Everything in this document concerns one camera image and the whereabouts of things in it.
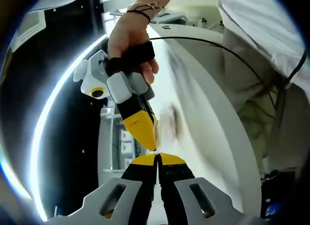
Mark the long ceiling light strip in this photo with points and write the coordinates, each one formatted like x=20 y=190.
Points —
x=38 y=128

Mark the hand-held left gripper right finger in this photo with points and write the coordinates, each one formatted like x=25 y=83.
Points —
x=176 y=174

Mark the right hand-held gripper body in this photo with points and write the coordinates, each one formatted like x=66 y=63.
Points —
x=94 y=72

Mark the rows of white storage boxes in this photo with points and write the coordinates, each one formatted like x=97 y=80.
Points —
x=127 y=147

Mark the person's white printed shirt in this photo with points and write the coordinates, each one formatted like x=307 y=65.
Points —
x=254 y=24

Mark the clear resealable bag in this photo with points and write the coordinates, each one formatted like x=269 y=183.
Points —
x=167 y=123

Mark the person's light trousers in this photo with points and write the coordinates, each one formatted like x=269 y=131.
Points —
x=247 y=72

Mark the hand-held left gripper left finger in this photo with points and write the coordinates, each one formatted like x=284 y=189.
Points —
x=135 y=176

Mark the person's right hand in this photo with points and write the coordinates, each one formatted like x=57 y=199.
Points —
x=126 y=38

